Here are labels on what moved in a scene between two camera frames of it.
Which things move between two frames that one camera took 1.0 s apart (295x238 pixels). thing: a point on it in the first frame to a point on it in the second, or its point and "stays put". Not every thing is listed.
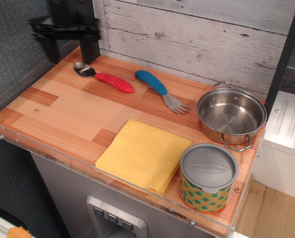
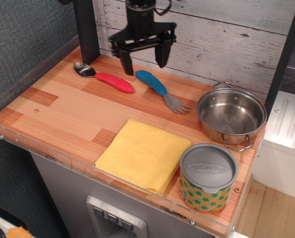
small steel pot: (230, 116) stays put
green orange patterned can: (208, 171) stays put
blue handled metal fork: (174, 105) stays put
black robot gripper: (70, 20) to (142, 31)
